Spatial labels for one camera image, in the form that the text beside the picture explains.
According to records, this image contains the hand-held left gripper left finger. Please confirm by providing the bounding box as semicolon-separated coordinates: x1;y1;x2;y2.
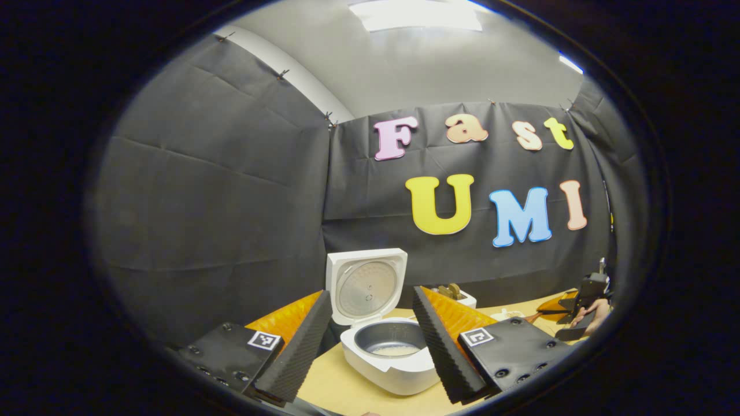
176;290;334;405

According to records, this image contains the large ceiling light panel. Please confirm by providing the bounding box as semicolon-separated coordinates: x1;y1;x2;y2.
349;0;483;32

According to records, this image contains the black backdrop cloth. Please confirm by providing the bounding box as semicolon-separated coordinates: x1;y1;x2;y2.
92;32;648;353

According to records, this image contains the white rice cooker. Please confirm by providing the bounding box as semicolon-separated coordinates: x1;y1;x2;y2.
325;248;443;396

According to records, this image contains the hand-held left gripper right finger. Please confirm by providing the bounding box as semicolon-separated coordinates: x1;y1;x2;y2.
412;285;573;405

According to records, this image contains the white toaster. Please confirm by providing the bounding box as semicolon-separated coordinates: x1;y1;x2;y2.
431;289;478;310

